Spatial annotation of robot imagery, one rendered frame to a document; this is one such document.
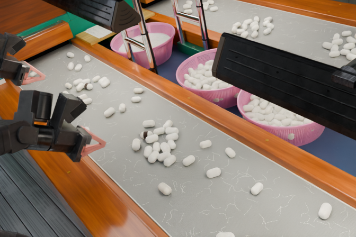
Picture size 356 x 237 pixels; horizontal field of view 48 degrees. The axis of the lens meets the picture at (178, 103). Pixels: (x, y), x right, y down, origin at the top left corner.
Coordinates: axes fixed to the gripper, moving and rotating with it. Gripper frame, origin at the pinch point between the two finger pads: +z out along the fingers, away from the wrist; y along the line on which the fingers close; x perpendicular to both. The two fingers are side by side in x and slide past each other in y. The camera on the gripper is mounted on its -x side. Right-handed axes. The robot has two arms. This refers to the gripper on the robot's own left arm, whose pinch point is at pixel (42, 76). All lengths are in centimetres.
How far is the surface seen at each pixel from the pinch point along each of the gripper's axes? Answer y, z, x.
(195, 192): -65, 13, 5
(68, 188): -42.6, -4.6, 16.1
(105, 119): -21.4, 13.4, 4.2
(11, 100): 13.7, -1.7, 13.6
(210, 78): -32, 39, -18
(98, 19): -28.1, -3.0, -24.0
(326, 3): -33, 84, -59
